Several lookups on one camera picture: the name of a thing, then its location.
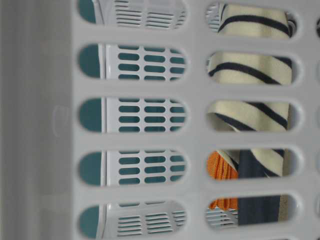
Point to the white plastic shopping basket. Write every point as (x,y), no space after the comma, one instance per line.
(42,141)

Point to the cream navy striped slipper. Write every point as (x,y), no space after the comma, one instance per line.
(225,67)

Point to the orange knitted cloth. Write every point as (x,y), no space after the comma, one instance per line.
(219,169)

